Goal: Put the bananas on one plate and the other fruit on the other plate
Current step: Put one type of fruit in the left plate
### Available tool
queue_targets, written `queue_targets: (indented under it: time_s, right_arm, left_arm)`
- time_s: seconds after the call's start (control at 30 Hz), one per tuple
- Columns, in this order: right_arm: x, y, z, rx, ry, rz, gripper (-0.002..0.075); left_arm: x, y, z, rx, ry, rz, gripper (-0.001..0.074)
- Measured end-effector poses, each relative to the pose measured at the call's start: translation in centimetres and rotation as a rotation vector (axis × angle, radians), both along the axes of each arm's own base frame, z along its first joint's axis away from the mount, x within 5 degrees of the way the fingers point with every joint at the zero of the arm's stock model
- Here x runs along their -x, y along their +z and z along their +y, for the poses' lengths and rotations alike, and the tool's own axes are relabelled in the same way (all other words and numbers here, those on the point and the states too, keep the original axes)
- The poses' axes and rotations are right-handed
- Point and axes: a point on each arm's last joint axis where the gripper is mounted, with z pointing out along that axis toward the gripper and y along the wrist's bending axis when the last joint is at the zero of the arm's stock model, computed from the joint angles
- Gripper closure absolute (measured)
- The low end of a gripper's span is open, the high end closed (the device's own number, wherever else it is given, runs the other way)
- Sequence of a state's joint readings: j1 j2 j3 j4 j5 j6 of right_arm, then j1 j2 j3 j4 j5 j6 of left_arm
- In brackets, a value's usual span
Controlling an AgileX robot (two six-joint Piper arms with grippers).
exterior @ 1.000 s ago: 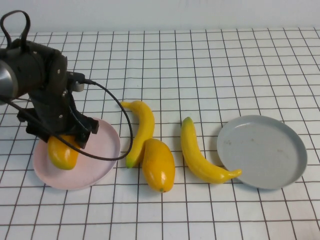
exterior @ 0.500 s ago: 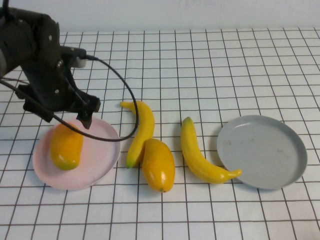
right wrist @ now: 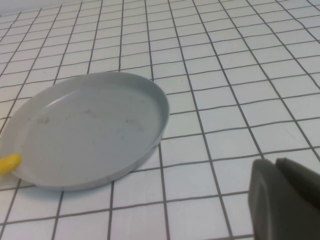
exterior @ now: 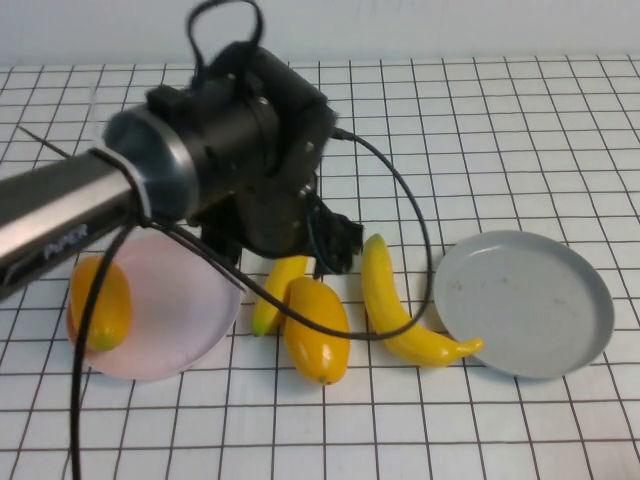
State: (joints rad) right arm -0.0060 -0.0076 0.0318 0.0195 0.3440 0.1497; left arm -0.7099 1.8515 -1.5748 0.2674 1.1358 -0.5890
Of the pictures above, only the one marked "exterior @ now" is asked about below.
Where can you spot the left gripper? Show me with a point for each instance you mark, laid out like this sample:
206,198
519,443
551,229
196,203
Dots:
272,220

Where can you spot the yellow plastic banana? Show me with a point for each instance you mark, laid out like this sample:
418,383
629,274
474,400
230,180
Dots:
395,310
272,300

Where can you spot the yellow-orange plastic mango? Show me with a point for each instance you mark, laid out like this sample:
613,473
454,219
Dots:
320,350

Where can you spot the deep orange plastic mango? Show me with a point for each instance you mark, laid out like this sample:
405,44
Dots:
112,305

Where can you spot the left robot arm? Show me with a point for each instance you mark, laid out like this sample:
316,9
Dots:
50,210

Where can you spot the pink round plate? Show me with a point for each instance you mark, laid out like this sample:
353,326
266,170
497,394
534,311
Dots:
180,320

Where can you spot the grey round plate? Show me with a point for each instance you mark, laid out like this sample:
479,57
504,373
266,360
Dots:
525,305

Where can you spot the white grid pattern tablecloth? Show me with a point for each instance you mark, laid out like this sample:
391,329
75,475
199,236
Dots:
500,150

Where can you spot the white zip tie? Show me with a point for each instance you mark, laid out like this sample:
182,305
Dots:
134,180

